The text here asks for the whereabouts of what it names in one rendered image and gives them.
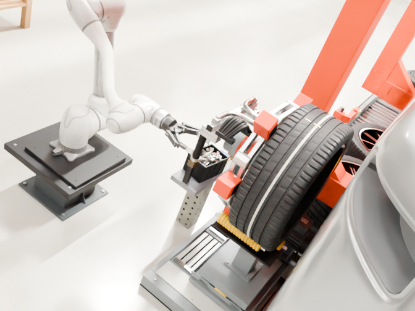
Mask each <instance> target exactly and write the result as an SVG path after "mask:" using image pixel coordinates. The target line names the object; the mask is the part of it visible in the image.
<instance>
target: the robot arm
mask: <svg viewBox="0 0 415 311"><path fill-rule="evenodd" d="M66 5H67V9H68V12H69V14H70V16H71V18H72V19H73V21H74V22H75V24H76V25H77V27H78V28H79V29H80V30H81V31H82V32H83V34H84V35H85V36H86V37H87V38H88V39H89V40H90V41H91V42H92V43H93V44H94V83H93V92H92V93H91V94H90V95H89V98H88V101H87V103H86V105H84V104H72V105H71V106H69V107H68V108H67V109H66V110H65V112H64V114H63V116H62V119H61V125H60V130H59V139H58V140H55V141H51V142H50V144H49V145H50V146H51V147H53V148H55V150H53V151H52V154H53V155H54V156H56V155H60V154H62V155H63V156H64V157H65V158H66V159H67V161H68V162H73V161H74V160H75V159H77V158H79V157H82V156H84V155H86V154H89V153H91V152H94V147H92V146H90V145H89V144H88V140H89V139H90V138H91V137H92V136H93V135H94V134H95V133H97V132H99V131H102V130H104V129H106V128H108V130H109V131H111V132H112V133H115V134H122V133H126V132H129V131H132V130H134V129H136V128H137V127H139V126H140V125H142V124H144V123H151V124H152V125H154V126H155V127H157V128H158V129H160V130H164V131H165V135H166V136H167V137H168V139H169V140H170V142H171V143H172V145H173V147H177V148H179V147H181V148H182V149H184V150H186V151H187V152H188V153H190V154H191V155H192V154H193V151H194V149H193V148H192V147H190V146H189V145H187V144H186V143H184V142H183V141H182V142H181V140H180V137H179V135H180V134H185V133H187V134H190V135H196V136H197V138H199V136H200V133H199V132H200V131H201V129H200V128H197V127H195V126H192V125H189V124H186V123H185V122H182V124H178V123H177V120H176V119H174V118H173V117H171V114H170V113H168V112H167V111H166V110H164V109H163V108H161V107H160V105H159V104H158V103H157V102H155V101H154V100H152V99H151V98H149V97H147V96H145V95H143V94H134V95H133V96H132V97H131V98H130V100H129V102H127V101H124V100H122V99H121V98H120V97H118V95H117V93H116V91H115V58H114V34H115V31H116V29H117V28H118V26H119V23H120V20H121V18H122V17H123V16H124V14H125V12H126V9H127V7H126V3H125V1H124V0H66ZM183 129H184V130H183Z"/></svg>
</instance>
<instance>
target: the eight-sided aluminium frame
mask: <svg viewBox="0 0 415 311"><path fill-rule="evenodd" d="M299 107H300V106H298V105H297V104H295V103H294V102H291V101H290V100H288V101H286V102H285V103H283V104H282V105H280V106H278V107H277V108H275V109H274V110H272V111H269V113H270V114H272V115H273V116H275V117H277V118H278V119H279V121H278V126H279V125H281V124H282V123H283V122H284V121H285V120H286V119H287V118H288V117H289V116H290V115H291V114H292V113H293V112H294V111H295V110H296V109H298V108H299ZM280 113H283V114H282V115H280V116H278V114H280ZM278 126H277V127H278ZM258 136H259V135H257V134H256V133H254V132H252V134H251V135H250V137H249V138H248V139H247V140H246V142H245V143H244V145H242V147H241V148H240V150H238V151H237V153H236V154H235V156H234V158H233V159H232V164H231V166H230V168H229V171H230V172H232V173H233V174H235V171H236V169H237V167H238V166H240V169H239V171H238V173H237V177H239V178H240V179H243V177H244V175H245V172H246V170H247V168H248V167H249V165H250V163H251V162H252V160H253V159H254V157H255V156H256V154H257V153H258V152H259V150H260V149H261V148H262V147H263V145H264V144H265V142H266V140H265V139H264V138H262V137H261V138H260V140H259V141H258V142H257V143H256V145H255V146H254V147H253V149H252V150H251V152H250V153H249V154H247V153H246V151H247V150H248V149H249V147H250V146H251V145H252V144H253V142H254V141H255V139H256V138H257V137H258ZM234 195H235V194H234ZM234 195H232V196H231V197H230V198H228V199H227V200H225V199H224V198H222V197H220V196H219V195H218V197H219V198H220V199H221V201H222V202H223V205H225V206H226V207H228V208H230V206H231V203H232V200H233V198H234Z"/></svg>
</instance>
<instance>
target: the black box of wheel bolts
mask: <svg viewBox="0 0 415 311"><path fill-rule="evenodd" d="M190 156H191V154H190V153H188V155H187V158H186V161H185V163H184V166H183V169H184V170H185V171H186V170H187V166H188V165H187V163H188V161H189V159H190ZM228 159H229V157H227V156H226V155H225V154H224V153H223V152H222V151H220V150H219V149H218V148H216V147H215V145H213V144H209V145H207V146H204V147H203V150H202V153H201V157H200V160H199V162H198V164H197V166H196V167H195V169H194V171H193V174H192V177H193V178H194V179H195V180H196V181H197V182H198V183H202V182H204V181H206V180H208V179H210V178H212V177H214V176H217V175H219V174H221V173H222V172H223V170H224V168H225V165H226V163H227V161H228Z"/></svg>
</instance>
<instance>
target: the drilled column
mask: <svg viewBox="0 0 415 311"><path fill-rule="evenodd" d="M213 184H214V183H212V184H211V185H209V186H208V187H207V188H205V189H204V190H202V191H201V192H200V193H198V194H197V195H196V196H192V195H191V194H190V193H189V192H186V194H185V197H184V199H183V202H182V205H181V207H180V210H179V212H178V215H177V218H176V221H178V222H179V223H180V224H182V225H183V226H184V227H185V228H187V229H189V228H190V227H191V226H193V225H194V224H195V223H196V222H197V221H198V219H199V216H200V214H201V211H202V209H203V207H204V205H205V202H206V200H207V198H208V195H209V193H210V191H211V188H212V186H213ZM179 219H180V220H179Z"/></svg>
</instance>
